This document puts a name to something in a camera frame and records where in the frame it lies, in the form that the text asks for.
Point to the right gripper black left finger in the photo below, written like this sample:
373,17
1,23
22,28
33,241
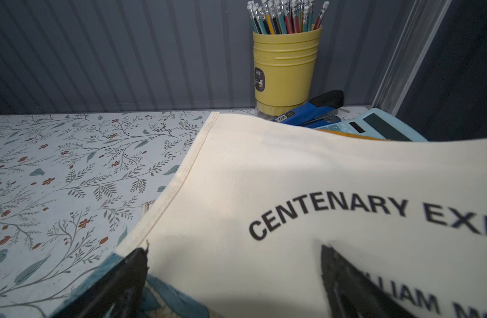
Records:
117,294

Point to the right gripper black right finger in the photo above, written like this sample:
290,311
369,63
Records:
350,293

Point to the blue stapler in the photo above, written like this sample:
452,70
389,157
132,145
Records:
313,110

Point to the yellow pen holder cup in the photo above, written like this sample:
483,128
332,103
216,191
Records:
286,39

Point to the light blue calculator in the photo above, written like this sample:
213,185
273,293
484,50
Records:
376,124

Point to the cream tote bag black lettering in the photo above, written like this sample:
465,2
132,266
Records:
238,231

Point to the floral table mat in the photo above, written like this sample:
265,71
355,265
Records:
71,188

